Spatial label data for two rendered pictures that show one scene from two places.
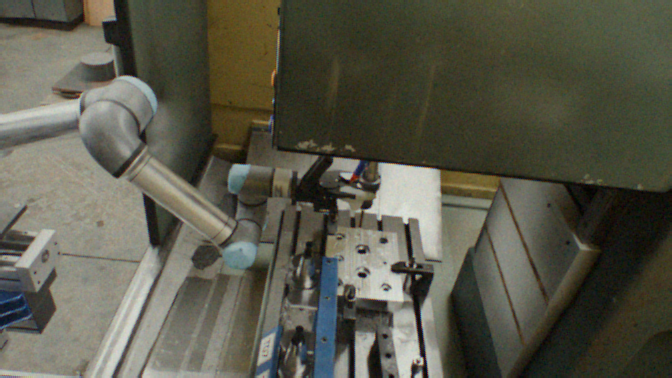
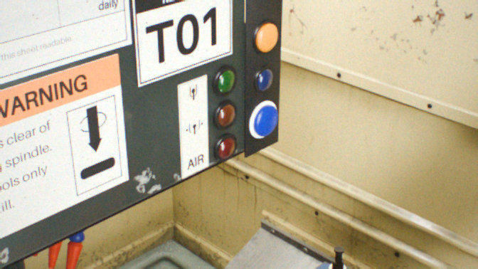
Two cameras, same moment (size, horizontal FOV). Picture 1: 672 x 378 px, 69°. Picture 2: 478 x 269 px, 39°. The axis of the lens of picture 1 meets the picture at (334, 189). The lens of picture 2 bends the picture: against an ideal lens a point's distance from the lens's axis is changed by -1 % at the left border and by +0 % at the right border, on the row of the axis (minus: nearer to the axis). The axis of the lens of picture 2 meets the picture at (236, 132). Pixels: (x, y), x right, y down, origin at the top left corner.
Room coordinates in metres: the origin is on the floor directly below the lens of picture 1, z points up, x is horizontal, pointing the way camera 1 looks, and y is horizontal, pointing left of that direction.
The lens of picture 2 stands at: (1.08, 0.52, 1.93)
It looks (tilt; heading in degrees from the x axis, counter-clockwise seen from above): 28 degrees down; 228
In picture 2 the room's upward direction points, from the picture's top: straight up
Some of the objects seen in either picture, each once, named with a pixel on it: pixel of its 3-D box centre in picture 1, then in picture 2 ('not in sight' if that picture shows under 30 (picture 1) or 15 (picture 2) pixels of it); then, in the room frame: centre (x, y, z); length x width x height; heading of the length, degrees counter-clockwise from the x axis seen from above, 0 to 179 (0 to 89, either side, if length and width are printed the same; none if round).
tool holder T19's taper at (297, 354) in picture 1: (296, 351); not in sight; (0.54, 0.02, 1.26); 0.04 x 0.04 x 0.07
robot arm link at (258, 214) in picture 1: (251, 215); not in sight; (0.95, 0.20, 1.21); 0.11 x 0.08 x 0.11; 2
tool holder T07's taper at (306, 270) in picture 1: (306, 265); not in sight; (0.76, 0.04, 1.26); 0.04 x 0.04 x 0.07
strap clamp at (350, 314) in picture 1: (348, 307); not in sight; (0.90, -0.09, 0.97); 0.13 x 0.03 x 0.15; 3
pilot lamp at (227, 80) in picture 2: not in sight; (225, 81); (0.73, 0.11, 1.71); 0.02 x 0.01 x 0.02; 3
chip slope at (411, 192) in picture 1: (342, 202); not in sight; (1.65, -0.04, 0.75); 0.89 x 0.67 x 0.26; 93
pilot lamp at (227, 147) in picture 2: not in sight; (226, 148); (0.73, 0.11, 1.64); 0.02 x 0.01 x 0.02; 3
